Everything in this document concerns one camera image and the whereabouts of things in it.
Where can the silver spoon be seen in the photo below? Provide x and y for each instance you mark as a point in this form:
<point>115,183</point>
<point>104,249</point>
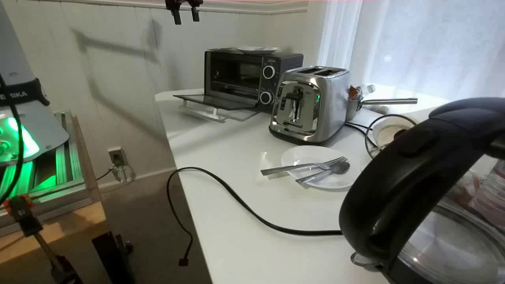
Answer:
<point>337,167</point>

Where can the white plate holding cutlery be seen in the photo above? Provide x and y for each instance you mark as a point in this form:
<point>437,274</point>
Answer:
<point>309,154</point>

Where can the white round kettle base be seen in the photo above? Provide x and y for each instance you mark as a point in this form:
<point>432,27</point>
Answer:
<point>388,131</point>

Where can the orange and black clamp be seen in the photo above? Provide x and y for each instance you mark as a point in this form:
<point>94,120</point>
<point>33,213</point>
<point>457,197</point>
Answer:
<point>26,217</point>

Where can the silver fork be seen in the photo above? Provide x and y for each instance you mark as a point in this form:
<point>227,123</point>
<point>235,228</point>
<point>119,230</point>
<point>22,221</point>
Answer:
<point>317,169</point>

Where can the black toaster oven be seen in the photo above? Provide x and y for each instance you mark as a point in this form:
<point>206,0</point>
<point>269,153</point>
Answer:
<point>238,72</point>

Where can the white wall outlet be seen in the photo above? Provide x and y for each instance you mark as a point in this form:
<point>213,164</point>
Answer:
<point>118,156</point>

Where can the white round plate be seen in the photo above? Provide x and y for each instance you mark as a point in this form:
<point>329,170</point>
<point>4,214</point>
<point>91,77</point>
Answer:
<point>257,49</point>

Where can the silver two-slot toaster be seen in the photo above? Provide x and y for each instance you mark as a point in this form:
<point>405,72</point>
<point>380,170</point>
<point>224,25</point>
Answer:
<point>317,107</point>

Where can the grey Franka robot arm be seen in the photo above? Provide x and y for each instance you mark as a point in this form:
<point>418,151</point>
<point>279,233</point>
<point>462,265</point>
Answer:
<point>26,126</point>

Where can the wooden side table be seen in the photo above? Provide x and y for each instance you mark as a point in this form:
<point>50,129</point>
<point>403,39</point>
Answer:
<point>58,230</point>

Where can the white sheer curtain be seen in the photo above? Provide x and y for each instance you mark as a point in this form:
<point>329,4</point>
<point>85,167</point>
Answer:
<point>421,41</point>

